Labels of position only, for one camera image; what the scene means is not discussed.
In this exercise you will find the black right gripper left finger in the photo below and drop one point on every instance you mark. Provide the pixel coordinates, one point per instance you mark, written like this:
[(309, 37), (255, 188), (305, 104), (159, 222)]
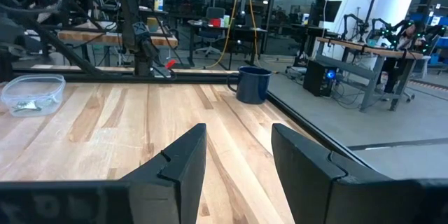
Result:
[(171, 189)]

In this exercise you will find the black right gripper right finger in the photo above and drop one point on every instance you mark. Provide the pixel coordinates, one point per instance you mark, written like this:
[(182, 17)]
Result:
[(308, 182)]

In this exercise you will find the green white sweetener packet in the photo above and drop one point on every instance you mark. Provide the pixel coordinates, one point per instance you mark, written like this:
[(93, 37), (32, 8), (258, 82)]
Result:
[(27, 105)]

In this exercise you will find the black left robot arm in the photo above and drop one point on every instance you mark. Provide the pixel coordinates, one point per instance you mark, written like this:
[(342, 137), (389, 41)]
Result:
[(145, 56)]

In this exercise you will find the black bench robot arm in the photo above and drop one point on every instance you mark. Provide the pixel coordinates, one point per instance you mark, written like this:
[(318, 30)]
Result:
[(353, 19), (381, 24)]

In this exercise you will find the blue storage bins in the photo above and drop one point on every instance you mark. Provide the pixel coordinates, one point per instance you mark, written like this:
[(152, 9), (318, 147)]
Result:
[(441, 50)]

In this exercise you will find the black computer tower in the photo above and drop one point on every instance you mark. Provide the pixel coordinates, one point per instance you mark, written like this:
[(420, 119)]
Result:
[(316, 78)]

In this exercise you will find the dark blue enamel mug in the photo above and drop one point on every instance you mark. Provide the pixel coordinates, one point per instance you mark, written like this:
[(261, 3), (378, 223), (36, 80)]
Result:
[(253, 85)]

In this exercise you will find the small red object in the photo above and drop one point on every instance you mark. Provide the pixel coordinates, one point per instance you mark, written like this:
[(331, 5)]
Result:
[(170, 64)]

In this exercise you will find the wooden workbench grey legs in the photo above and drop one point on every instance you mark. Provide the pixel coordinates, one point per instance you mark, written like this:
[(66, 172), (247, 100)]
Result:
[(367, 49)]

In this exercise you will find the black office desk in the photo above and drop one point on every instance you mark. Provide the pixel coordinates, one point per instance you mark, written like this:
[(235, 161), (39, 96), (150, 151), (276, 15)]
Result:
[(245, 31)]

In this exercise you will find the rectangular clear plastic container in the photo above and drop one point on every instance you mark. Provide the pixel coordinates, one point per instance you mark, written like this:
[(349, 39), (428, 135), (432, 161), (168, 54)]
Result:
[(33, 89)]

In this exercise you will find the red cup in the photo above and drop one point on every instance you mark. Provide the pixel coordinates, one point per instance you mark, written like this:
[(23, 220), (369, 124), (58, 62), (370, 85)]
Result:
[(215, 22)]

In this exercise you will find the black monitor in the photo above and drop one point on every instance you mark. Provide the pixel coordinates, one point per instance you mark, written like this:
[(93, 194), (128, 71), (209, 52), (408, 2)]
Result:
[(332, 10)]

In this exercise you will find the dark office chair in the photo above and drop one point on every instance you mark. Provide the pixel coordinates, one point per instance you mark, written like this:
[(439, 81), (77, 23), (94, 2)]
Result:
[(213, 17)]

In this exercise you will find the green cup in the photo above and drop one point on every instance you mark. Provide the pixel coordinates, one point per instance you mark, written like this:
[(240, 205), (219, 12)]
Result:
[(226, 21)]

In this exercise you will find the white blue canister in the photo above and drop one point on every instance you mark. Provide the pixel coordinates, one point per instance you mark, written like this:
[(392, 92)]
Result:
[(158, 1)]

